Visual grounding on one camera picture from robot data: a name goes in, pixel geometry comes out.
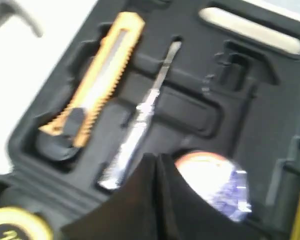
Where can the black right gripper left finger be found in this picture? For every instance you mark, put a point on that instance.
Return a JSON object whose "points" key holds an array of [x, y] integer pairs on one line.
{"points": [[133, 212]]}

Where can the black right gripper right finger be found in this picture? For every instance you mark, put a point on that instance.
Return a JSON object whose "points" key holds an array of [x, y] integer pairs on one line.
{"points": [[189, 217]]}

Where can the black electrical tape roll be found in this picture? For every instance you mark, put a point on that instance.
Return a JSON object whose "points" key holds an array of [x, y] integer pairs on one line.
{"points": [[219, 181]]}

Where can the steel claw hammer black grip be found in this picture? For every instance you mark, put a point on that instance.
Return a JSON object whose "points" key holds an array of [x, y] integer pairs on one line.
{"points": [[10, 8]]}

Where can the black plastic tool case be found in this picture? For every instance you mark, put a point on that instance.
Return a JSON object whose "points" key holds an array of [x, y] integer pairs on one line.
{"points": [[233, 89]]}

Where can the clear tester screwdriver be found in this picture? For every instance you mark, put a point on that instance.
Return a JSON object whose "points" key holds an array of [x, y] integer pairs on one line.
{"points": [[114, 174]]}

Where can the orange utility knife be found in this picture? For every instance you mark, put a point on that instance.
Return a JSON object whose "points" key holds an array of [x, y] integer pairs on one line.
{"points": [[76, 120]]}

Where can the yellow black tape measure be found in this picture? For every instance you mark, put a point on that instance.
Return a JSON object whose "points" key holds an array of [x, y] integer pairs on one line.
{"points": [[19, 224]]}

